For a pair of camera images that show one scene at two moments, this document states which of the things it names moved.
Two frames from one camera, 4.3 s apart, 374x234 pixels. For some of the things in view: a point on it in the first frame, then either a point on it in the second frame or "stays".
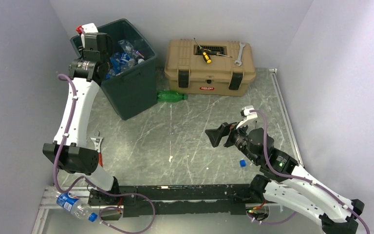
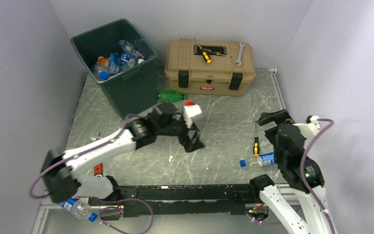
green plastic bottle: [170, 96] stays
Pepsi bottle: [77, 206] stays
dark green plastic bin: [133, 91] stays
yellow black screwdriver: [205, 56] stays
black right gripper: [215, 135] → [277, 116]
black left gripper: [83, 52] → [195, 143]
